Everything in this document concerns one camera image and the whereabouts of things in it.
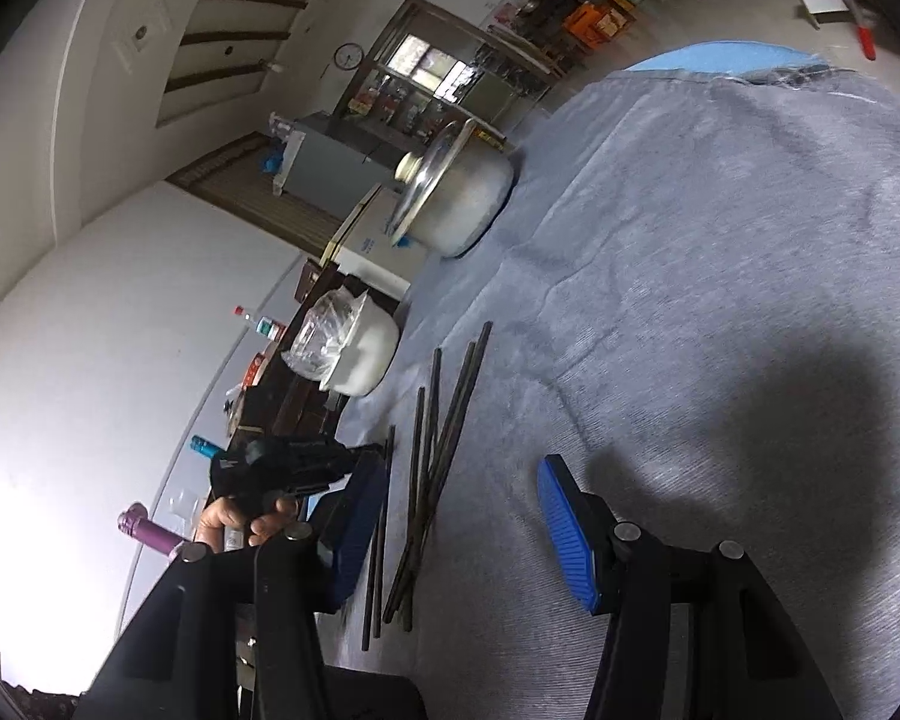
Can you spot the glass-door cabinet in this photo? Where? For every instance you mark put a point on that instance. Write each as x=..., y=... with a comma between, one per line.
x=450, y=67

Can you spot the aluminium pot lid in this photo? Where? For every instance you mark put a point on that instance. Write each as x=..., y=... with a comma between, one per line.
x=427, y=180

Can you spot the blue bottle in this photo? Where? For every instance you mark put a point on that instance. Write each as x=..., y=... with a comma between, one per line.
x=204, y=448

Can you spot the white cardboard box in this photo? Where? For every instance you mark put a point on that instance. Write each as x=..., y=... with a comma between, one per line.
x=367, y=247

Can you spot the red packet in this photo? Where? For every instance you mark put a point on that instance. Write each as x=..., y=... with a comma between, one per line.
x=256, y=367

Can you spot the blue table mat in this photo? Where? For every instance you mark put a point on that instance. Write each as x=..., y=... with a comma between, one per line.
x=720, y=56

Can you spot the grey cloth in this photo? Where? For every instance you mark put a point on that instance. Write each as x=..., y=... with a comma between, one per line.
x=682, y=277

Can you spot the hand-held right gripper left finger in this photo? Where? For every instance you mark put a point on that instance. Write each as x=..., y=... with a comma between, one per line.
x=356, y=525

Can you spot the round wall clock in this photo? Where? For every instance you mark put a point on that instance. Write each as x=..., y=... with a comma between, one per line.
x=349, y=56

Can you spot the clear plastic bag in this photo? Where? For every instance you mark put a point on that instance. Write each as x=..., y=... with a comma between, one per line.
x=322, y=337

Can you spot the purple bottle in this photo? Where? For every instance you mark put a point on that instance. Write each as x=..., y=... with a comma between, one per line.
x=146, y=529

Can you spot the brown wooden door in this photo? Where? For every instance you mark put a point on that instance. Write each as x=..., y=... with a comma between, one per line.
x=255, y=195

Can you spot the shelf with orange boxes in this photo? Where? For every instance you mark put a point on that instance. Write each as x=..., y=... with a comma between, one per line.
x=585, y=19

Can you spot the person's left hand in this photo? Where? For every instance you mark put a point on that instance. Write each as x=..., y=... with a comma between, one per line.
x=225, y=521

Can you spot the red-capped bottle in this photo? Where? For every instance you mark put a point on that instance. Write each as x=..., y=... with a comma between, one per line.
x=262, y=325

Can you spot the pile of dark chopsticks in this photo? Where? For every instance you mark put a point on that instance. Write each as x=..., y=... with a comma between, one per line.
x=424, y=495

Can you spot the white board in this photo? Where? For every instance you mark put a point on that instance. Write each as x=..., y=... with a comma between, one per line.
x=825, y=0

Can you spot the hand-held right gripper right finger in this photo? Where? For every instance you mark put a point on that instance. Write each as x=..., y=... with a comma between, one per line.
x=566, y=525

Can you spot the grey refrigerator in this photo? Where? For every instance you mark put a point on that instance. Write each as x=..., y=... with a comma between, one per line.
x=330, y=146

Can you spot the dark wooden sideboard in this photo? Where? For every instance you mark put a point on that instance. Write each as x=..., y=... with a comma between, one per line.
x=285, y=405

